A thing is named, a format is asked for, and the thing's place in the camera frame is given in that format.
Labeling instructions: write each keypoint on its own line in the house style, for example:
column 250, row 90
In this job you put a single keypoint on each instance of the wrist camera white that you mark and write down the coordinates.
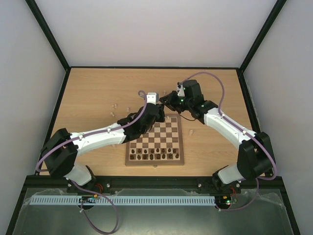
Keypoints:
column 152, row 98
column 180, row 89

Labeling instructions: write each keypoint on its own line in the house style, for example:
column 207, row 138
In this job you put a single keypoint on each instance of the dark pieces front row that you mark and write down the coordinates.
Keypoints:
column 157, row 157

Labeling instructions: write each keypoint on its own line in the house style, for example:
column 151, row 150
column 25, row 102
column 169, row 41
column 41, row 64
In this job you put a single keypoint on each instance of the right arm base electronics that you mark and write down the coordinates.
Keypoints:
column 225, row 202

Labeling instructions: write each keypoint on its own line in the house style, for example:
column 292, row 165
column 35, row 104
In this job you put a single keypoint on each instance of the black aluminium frame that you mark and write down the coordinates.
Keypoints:
column 154, row 182

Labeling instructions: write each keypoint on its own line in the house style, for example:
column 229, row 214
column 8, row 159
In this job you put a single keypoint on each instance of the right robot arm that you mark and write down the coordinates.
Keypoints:
column 254, row 149

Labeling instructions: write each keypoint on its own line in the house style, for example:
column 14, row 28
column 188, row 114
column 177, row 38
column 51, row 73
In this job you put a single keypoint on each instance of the grey slotted cable duct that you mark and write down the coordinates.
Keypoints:
column 126, row 200

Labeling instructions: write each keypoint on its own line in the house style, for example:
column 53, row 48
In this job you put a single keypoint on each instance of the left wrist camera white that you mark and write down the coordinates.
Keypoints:
column 152, row 98

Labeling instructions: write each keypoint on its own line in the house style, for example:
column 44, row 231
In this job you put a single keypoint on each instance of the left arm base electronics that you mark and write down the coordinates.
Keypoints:
column 88, row 200

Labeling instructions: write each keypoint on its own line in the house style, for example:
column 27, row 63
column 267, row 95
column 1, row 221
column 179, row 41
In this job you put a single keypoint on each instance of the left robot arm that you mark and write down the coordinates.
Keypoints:
column 62, row 149

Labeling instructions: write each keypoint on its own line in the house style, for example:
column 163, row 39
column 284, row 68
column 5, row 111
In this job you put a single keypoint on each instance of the wooden chess board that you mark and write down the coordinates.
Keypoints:
column 161, row 135

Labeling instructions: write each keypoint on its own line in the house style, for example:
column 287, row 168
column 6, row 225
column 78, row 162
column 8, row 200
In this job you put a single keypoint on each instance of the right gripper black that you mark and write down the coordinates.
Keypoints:
column 174, row 101

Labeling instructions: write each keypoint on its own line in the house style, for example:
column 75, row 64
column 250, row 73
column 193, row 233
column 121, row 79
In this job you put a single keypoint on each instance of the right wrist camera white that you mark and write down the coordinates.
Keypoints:
column 180, row 89

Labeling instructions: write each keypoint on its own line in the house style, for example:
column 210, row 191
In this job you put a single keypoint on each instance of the dark pieces row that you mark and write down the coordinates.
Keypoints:
column 154, row 150
column 157, row 157

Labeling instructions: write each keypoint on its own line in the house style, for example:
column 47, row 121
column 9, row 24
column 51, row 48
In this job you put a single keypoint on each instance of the dark pieces back row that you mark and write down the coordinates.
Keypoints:
column 154, row 150

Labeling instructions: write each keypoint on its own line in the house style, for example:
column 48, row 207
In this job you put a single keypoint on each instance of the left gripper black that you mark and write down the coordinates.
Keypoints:
column 161, row 118

